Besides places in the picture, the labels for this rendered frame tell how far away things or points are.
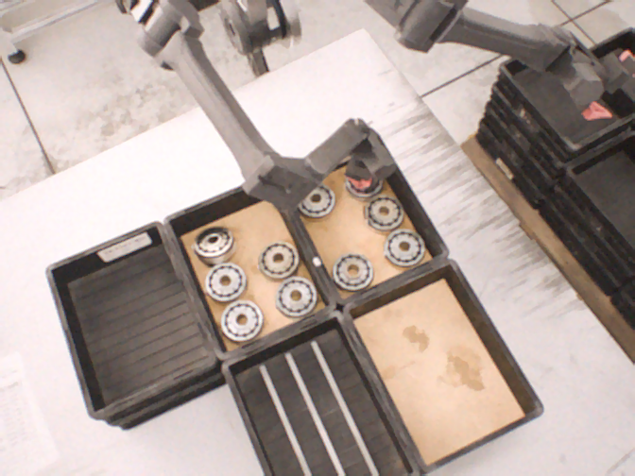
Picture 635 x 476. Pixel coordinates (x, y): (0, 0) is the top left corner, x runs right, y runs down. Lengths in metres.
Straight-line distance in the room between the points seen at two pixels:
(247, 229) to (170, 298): 0.26
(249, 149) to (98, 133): 1.97
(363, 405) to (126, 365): 0.58
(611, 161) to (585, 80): 1.16
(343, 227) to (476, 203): 0.43
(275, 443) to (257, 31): 0.96
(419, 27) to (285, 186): 0.33
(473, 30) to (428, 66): 1.92
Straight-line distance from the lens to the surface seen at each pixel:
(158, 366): 1.60
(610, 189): 2.40
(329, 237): 1.64
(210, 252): 1.60
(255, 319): 1.54
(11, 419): 1.84
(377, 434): 1.52
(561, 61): 1.37
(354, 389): 1.53
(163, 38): 1.22
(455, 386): 1.55
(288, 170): 1.04
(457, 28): 1.08
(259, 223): 1.67
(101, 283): 1.71
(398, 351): 1.55
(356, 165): 1.59
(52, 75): 3.26
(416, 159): 1.92
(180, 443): 1.69
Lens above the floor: 2.33
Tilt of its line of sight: 66 degrees down
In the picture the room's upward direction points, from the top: 4 degrees counter-clockwise
